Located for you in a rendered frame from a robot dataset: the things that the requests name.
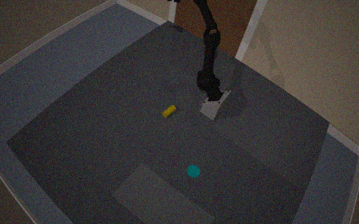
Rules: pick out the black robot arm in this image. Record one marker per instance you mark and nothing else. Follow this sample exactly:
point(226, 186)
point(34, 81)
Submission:
point(206, 79)

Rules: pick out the yellow cylinder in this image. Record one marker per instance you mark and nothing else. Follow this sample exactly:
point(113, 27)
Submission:
point(169, 111)

